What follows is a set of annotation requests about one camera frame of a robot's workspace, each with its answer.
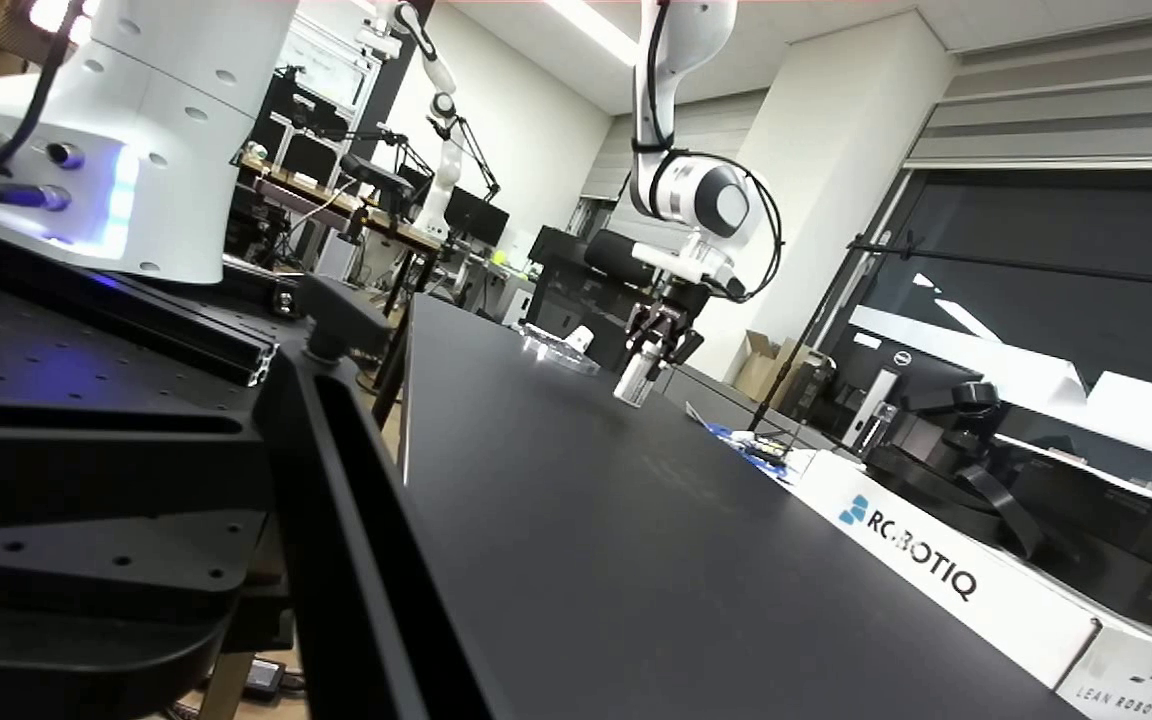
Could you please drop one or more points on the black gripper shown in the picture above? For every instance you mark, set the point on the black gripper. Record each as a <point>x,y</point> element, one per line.
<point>674,321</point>

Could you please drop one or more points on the grey roller shutter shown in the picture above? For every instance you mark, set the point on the grey roller shutter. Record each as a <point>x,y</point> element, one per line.
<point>1071,107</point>

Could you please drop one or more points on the black computer monitor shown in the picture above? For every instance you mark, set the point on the black computer monitor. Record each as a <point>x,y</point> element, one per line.
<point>478,216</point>

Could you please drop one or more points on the blue paper sheet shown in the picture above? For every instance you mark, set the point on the blue paper sheet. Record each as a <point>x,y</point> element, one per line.
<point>741,436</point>

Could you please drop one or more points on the aluminium mounting plate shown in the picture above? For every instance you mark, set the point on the aluminium mounting plate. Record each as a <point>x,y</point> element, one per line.
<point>555,351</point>

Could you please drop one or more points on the white Robotiq cardboard box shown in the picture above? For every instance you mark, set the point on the white Robotiq cardboard box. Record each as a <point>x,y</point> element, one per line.
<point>923,563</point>

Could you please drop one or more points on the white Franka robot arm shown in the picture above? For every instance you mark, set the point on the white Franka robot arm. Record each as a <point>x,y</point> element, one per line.
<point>163,134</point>

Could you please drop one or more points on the black office chair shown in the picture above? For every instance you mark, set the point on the black office chair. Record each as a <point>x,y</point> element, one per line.
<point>602,274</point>

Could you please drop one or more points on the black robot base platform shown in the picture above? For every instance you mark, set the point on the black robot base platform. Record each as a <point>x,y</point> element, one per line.
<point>82,387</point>

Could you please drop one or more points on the ceiling light strip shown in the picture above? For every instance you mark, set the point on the ceiling light strip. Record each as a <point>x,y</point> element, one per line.
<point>599,28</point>

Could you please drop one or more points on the brown cardboard box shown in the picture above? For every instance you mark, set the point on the brown cardboard box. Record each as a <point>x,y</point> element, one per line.
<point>757,363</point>

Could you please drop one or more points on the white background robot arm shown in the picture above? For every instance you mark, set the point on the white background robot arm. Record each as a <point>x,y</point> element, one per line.
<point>443,121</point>

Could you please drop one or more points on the white-capped pill bottle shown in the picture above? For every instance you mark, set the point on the white-capped pill bottle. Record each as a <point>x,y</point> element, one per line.
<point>632,387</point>

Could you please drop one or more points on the black device behind Robotiq box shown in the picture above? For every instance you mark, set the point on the black device behind Robotiq box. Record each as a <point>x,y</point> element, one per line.
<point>1082,522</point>

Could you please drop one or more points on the wooden workbench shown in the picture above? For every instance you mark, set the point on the wooden workbench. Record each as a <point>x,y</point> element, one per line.
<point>338,202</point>

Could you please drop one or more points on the white Lean Robotics box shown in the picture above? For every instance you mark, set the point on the white Lean Robotics box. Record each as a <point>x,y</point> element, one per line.
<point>1140,678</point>

